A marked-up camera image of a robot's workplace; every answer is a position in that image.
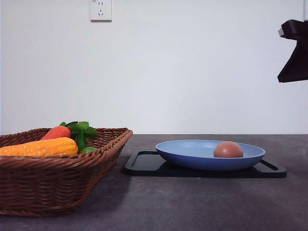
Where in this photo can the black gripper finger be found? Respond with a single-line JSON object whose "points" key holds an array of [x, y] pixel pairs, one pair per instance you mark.
{"points": [[297, 68]]}

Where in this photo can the orange toy carrot with leaves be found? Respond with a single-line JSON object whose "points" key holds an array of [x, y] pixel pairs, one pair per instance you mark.
{"points": [[79, 131]]}

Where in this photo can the brown woven wicker basket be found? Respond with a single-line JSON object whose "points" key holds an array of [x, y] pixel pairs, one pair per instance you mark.
{"points": [[56, 185]]}

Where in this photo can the dark green rectangular tray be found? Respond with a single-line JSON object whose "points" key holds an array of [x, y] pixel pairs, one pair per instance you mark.
{"points": [[257, 169]]}

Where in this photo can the white wall power outlet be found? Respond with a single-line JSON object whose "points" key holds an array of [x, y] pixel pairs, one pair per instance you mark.
{"points": [[101, 11]]}

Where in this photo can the yellow toy corn cob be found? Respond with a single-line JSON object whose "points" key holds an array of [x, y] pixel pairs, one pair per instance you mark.
{"points": [[43, 147]]}

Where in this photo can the brown egg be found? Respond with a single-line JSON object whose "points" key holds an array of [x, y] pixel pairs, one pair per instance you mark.
{"points": [[228, 149]]}

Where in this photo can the light blue round plate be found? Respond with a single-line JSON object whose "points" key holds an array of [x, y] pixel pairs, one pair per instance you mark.
{"points": [[209, 154]]}

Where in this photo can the green toy vegetable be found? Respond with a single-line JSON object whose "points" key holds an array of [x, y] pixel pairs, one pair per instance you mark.
{"points": [[88, 149]]}

